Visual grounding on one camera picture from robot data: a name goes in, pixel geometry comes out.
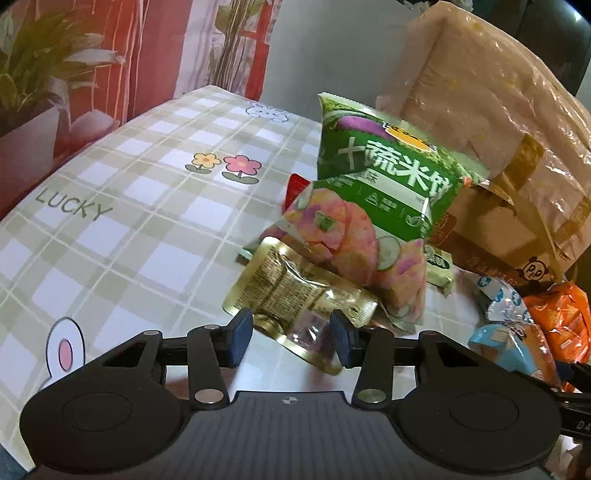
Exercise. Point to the gold foil packet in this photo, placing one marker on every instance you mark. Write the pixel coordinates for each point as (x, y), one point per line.
(286, 281)

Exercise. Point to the blue packet with orange snack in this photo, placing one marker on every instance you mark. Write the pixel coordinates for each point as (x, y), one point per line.
(508, 341)

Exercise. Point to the red snack packet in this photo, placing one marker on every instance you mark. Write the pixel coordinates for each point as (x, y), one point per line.
(295, 187)

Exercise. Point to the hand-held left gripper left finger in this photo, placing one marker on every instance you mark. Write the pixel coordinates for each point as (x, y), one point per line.
(242, 337)

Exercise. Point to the large green rice cracker packet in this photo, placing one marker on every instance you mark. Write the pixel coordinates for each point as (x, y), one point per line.
(383, 184)

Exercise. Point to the cardboard box with plastic liner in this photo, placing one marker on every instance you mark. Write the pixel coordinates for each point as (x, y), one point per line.
(485, 92)

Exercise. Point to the small pale green packet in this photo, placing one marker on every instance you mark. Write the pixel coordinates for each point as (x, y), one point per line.
(438, 272)

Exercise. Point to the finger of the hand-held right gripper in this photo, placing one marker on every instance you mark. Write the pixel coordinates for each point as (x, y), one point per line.
(575, 377)

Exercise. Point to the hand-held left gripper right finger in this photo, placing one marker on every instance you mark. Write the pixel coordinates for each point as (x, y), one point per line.
(344, 340)

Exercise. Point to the white and blue packet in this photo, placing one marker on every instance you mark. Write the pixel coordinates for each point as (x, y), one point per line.
(501, 295)

